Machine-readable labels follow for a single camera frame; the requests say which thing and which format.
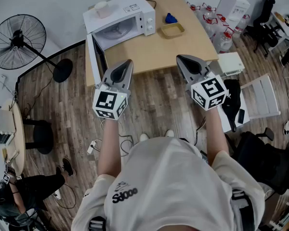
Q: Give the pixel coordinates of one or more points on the person's white t-shirt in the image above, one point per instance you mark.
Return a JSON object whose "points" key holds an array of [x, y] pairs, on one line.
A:
{"points": [[168, 184]]}

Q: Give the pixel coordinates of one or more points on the white microwave oven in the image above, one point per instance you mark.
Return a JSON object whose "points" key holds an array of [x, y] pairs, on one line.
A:
{"points": [[125, 11]]}

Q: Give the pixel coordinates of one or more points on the white slatted chair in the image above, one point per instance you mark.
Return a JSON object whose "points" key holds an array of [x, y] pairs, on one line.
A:
{"points": [[261, 96]]}

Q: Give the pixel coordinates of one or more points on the black swivel armchair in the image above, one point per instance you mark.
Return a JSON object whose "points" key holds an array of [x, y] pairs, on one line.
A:
{"points": [[267, 160]]}

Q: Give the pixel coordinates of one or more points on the pale pink cup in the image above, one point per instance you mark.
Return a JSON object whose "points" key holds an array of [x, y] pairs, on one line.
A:
{"points": [[104, 9]]}

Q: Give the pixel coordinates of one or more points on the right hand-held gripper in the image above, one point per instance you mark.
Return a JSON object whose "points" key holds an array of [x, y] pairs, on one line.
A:
{"points": [[210, 91]]}

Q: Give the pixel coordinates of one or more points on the black round stool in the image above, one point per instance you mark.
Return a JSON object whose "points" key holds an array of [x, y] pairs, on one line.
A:
{"points": [[42, 136]]}

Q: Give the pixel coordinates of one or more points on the person's right forearm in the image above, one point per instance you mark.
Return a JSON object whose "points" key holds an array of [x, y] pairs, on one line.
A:
{"points": [[214, 133]]}

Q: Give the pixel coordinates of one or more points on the white desk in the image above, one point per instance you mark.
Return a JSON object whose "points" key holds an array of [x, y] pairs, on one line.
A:
{"points": [[285, 30]]}

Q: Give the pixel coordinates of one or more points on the blue cloth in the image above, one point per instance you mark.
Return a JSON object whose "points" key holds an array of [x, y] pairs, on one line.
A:
{"points": [[171, 18]]}

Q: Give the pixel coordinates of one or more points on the black standing fan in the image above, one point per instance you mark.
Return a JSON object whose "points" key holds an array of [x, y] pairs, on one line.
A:
{"points": [[17, 41]]}

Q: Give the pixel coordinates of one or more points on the small white cabinet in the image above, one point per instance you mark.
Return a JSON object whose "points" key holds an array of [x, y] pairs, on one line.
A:
{"points": [[231, 62]]}

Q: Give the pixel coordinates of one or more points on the black phone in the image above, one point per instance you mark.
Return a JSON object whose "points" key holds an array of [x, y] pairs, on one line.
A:
{"points": [[241, 116]]}

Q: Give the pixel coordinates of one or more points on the black office chair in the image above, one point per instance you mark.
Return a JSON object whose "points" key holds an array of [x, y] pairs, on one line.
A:
{"points": [[265, 20]]}

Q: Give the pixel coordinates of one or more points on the person's white shoe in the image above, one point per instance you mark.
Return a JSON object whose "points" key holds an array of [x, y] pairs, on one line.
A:
{"points": [[170, 133], [143, 137]]}

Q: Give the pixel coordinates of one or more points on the person's left forearm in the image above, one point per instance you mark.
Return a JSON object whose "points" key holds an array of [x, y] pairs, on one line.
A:
{"points": [[109, 143]]}

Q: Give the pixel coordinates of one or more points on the group of clear water jugs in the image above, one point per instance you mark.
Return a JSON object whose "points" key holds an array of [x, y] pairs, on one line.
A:
{"points": [[222, 41]]}

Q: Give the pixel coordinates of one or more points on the small white appliance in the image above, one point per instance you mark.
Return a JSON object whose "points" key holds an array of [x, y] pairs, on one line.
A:
{"points": [[1, 126]]}

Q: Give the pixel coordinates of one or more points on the person's white left shoe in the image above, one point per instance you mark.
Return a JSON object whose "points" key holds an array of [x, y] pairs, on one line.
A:
{"points": [[143, 137]]}

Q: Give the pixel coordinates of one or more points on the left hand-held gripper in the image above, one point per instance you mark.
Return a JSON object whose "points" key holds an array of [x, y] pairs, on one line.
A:
{"points": [[108, 101]]}

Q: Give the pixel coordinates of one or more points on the white power strip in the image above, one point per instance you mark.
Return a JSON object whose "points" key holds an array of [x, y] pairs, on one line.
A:
{"points": [[91, 147], [57, 194]]}

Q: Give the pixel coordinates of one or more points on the tan rectangular tray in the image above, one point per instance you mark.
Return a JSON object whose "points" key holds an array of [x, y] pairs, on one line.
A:
{"points": [[172, 30]]}

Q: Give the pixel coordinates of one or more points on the person's white right shoe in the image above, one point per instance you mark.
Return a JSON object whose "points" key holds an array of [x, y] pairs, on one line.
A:
{"points": [[170, 133]]}

